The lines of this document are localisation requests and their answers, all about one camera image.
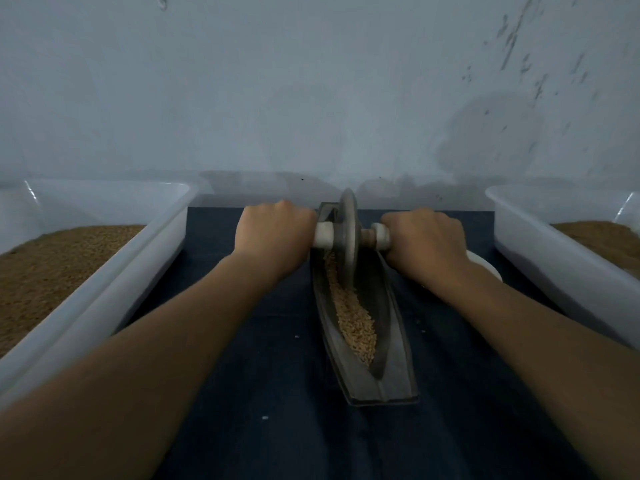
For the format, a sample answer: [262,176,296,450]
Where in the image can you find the person's right hand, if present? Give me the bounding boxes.
[380,207,473,294]

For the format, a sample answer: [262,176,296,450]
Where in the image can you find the person's left hand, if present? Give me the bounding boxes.
[233,201,318,284]

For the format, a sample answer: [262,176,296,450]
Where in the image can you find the metal grinding wheel with handles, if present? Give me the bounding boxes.
[312,189,392,291]

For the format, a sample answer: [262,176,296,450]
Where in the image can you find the small ground grain portion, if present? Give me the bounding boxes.
[324,253,379,367]

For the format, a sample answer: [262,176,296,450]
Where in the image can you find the white plastic tray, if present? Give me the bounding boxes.
[485,185,640,346]
[0,179,199,406]

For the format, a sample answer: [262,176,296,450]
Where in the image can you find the boat-shaped metal grinding trough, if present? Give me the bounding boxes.
[311,203,419,407]

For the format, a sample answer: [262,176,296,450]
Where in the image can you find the person's left forearm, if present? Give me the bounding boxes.
[0,253,279,480]

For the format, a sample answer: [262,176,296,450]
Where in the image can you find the person's right forearm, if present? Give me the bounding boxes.
[435,263,640,480]

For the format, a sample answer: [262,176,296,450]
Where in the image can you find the white round plate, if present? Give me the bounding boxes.
[466,249,504,283]

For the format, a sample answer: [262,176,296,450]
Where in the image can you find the dark blue tablecloth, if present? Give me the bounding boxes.
[120,207,601,480]

